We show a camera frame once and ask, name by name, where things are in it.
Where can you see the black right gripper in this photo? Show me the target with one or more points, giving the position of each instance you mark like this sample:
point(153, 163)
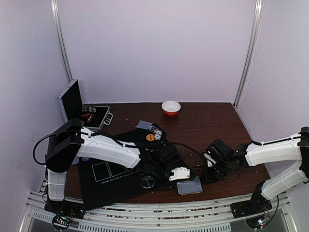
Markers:
point(207, 175)

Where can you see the aluminium frame post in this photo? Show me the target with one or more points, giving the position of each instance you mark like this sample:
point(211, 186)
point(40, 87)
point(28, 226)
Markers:
point(60, 38)
point(257, 18)

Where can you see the white and red bowl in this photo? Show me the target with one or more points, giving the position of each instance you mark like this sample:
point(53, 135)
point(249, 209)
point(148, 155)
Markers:
point(171, 108)

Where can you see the aluminium poker chip case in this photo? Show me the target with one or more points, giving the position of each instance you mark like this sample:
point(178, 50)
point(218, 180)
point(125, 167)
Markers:
point(71, 104)

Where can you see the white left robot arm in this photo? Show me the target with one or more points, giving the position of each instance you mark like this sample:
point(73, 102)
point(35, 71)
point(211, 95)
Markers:
point(73, 140)

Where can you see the black poker play mat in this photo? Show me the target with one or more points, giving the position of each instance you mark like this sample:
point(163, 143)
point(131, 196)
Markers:
point(103, 183)

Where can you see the blue patterned playing card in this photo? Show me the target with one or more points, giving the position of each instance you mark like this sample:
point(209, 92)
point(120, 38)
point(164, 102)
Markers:
point(144, 125)

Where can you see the far poker chip row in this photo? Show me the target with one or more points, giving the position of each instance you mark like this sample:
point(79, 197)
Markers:
point(88, 109)

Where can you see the poker chip pile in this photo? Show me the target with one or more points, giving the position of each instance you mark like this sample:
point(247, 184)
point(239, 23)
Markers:
point(156, 132)

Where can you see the grey playing card deck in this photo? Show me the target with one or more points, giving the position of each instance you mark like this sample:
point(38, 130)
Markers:
point(186, 187)

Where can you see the black dealer button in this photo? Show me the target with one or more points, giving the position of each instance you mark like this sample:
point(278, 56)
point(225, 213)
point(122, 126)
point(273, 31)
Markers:
point(147, 182)

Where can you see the right aluminium frame post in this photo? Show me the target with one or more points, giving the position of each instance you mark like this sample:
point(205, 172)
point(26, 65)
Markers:
point(257, 18)

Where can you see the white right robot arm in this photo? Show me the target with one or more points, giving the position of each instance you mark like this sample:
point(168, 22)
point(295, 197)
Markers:
point(293, 151)

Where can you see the left aluminium frame post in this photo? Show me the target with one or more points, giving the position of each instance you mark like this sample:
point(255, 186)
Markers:
point(60, 38)

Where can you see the orange big blind button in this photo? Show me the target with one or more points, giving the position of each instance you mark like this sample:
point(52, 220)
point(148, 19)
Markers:
point(150, 137)

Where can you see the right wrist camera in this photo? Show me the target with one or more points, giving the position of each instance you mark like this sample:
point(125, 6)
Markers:
point(218, 150)

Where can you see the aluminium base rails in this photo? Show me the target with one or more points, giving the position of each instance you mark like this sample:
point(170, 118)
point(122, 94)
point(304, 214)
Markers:
point(201, 216)

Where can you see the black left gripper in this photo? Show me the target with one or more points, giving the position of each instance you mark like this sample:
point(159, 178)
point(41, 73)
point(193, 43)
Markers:
point(161, 186)

